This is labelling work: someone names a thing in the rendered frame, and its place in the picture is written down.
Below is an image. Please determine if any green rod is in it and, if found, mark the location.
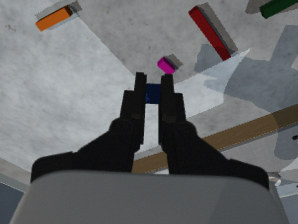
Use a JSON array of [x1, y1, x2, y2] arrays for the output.
[[259, 0, 298, 19]]

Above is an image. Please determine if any small magenta block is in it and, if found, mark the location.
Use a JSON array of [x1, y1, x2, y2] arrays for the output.
[[157, 57, 175, 74]]

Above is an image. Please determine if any dark red rod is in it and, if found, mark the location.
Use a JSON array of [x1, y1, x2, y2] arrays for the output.
[[188, 6, 231, 61]]

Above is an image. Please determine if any orange rod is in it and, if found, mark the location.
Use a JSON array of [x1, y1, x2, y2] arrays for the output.
[[35, 5, 73, 32]]

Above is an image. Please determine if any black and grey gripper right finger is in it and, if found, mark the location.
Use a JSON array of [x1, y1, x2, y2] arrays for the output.
[[158, 74, 269, 190]]

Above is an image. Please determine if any small blue block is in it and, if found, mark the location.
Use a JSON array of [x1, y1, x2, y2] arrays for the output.
[[146, 83, 160, 104]]

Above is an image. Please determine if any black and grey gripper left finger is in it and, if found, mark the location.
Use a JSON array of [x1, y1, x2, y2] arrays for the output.
[[30, 72, 147, 184]]

